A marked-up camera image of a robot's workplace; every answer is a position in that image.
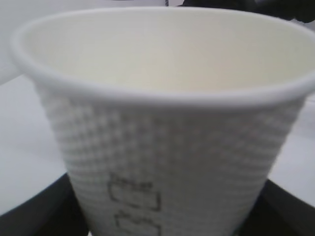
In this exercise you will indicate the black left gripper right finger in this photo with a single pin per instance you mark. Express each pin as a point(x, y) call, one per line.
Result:
point(278, 213)

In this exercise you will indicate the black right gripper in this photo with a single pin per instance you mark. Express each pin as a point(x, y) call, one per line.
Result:
point(300, 10)

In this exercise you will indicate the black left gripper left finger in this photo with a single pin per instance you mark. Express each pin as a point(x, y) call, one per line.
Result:
point(52, 212)

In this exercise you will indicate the white paper cup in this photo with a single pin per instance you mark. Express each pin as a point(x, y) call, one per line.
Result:
point(169, 119)

